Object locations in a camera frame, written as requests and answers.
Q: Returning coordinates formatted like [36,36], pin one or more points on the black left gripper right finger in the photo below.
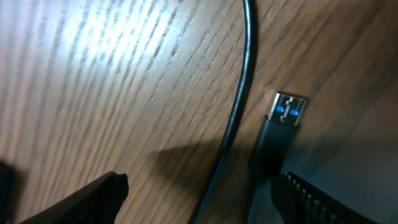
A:
[299,202]

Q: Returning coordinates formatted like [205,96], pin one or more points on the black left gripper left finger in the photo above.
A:
[97,202]

